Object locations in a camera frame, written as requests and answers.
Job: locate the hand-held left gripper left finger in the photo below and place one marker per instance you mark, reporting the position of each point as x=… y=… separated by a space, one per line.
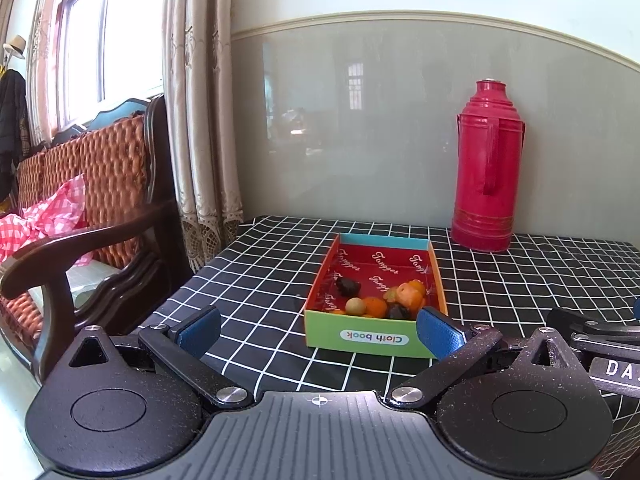
x=200 y=330

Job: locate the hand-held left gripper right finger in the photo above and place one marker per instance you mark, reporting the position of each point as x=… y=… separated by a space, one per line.
x=440 y=332

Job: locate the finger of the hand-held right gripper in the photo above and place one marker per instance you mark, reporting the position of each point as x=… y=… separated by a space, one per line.
x=590 y=322

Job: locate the dark brown fruit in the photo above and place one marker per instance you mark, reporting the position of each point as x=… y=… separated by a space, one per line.
x=347 y=286
x=398 y=312

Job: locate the orange tangerine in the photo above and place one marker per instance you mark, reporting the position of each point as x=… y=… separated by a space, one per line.
x=412 y=294
x=375 y=306

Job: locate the yellow green fruit piece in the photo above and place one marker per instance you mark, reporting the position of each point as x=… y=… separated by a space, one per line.
x=392 y=292

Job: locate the colourful cardboard box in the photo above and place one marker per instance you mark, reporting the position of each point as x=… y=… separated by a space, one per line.
x=370 y=337

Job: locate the pale green round fruit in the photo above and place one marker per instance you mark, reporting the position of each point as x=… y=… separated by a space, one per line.
x=355 y=306

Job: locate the black white checked tablecloth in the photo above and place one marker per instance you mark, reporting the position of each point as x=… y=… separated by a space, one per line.
x=500 y=285

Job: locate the pale green seat pad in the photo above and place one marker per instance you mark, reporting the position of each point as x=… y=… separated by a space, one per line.
x=90 y=280

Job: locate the dark wooden sofa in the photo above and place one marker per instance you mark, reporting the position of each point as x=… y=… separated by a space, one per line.
x=55 y=255

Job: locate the red thermos flask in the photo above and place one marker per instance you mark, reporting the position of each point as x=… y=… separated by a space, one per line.
x=487 y=170

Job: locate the brown woven back cushion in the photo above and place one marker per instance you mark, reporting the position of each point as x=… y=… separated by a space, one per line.
x=110 y=160

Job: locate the pink checked cloth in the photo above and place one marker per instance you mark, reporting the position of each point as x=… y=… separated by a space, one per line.
x=45 y=215

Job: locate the beige embroidered curtain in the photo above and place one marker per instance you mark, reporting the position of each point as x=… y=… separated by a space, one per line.
x=205 y=110

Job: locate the dark hanging coat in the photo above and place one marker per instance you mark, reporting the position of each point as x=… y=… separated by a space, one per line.
x=11 y=120

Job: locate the window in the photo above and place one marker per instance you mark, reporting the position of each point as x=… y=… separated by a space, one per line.
x=120 y=35

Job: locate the white brimmed hat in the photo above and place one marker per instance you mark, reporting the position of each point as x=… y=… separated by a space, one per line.
x=15 y=46

